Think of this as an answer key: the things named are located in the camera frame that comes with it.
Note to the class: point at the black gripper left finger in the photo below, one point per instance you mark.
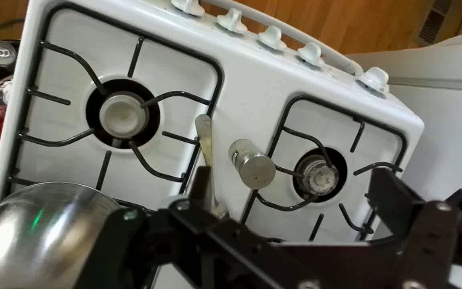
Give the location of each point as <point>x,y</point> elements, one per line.
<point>211,252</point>

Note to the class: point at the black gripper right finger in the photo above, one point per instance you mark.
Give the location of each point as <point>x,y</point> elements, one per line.
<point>425,245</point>

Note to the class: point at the small steel spice jar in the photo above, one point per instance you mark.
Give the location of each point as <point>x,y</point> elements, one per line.
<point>255,167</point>

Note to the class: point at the white gas stove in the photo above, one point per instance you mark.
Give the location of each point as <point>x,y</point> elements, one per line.
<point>266,62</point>

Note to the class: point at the right black burner grate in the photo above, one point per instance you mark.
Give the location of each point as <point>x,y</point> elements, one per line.
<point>325,156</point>

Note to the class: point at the black burner grate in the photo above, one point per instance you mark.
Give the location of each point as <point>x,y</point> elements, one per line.
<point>325,156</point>
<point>112,106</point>

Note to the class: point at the stainless steel kettle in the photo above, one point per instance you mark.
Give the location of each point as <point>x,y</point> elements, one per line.
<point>49,233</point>

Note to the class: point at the left black burner grate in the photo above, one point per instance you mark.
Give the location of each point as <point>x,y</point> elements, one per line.
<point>112,106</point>

